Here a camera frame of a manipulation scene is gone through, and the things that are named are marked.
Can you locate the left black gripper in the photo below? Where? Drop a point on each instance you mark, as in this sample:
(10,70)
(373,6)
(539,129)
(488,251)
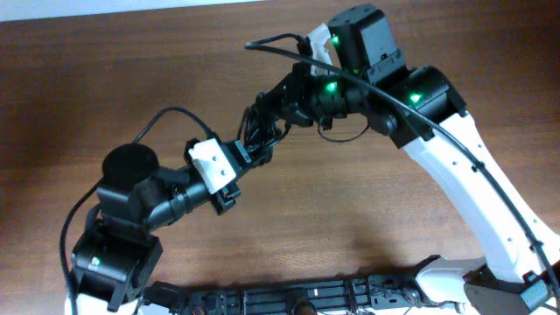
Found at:
(228,198)

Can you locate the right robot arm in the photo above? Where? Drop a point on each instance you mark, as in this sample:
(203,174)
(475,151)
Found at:
(351,65)

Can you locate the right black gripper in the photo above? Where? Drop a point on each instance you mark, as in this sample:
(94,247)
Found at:
(263,109)

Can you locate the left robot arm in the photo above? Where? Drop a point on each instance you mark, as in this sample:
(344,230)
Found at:
(114,258)

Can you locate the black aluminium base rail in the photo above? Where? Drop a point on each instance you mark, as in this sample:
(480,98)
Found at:
(354,295)

